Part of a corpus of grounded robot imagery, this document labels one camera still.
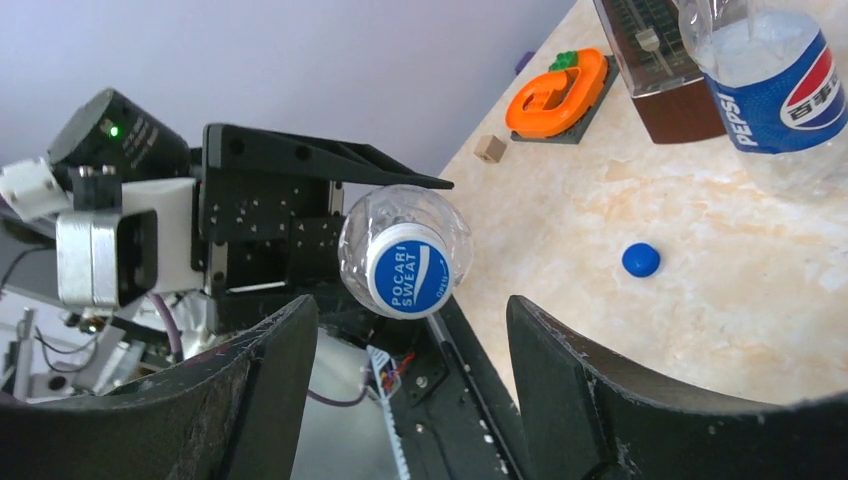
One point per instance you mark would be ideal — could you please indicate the small green block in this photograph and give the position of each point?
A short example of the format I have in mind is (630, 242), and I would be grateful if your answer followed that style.
(564, 60)

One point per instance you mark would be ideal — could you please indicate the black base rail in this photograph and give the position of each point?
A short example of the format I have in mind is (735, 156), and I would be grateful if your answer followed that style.
(454, 416)

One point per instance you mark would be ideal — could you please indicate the purple block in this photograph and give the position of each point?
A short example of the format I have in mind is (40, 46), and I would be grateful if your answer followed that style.
(523, 61)

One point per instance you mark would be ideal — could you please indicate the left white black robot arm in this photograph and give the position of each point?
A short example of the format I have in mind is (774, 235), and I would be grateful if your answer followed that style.
(107, 142)

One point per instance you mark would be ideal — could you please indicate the clear Pepsi plastic bottle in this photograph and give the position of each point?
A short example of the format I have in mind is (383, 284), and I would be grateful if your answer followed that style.
(778, 91)

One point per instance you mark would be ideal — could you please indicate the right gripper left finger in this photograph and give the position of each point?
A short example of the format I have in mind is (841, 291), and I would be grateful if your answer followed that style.
(232, 412)

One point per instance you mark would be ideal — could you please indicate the small wooden cube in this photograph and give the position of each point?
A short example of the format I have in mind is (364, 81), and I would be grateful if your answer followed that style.
(490, 149)

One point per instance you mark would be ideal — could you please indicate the white slotted cable duct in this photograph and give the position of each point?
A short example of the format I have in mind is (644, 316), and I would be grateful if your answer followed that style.
(387, 382)

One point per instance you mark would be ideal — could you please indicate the blue bottle cap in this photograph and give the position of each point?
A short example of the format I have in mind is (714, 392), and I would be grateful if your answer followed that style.
(641, 260)

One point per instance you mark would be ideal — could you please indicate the clear bottle white cap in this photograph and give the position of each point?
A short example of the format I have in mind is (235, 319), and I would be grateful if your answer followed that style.
(391, 205)

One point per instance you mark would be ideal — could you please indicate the white Pocari Sweat cap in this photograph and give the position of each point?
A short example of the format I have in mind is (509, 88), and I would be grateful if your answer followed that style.
(409, 272)

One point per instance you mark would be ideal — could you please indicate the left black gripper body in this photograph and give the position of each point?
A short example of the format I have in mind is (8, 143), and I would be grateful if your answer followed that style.
(265, 214)

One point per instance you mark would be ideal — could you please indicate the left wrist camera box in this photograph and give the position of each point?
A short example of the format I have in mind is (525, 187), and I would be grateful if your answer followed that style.
(110, 258)

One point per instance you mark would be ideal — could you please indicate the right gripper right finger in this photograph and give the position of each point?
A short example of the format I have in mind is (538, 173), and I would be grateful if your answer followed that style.
(591, 413)

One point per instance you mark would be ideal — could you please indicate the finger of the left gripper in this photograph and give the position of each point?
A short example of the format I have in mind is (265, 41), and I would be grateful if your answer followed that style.
(257, 150)

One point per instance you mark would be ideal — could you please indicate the brown wooden metronome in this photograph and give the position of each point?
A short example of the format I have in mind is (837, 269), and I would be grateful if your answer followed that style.
(665, 85)

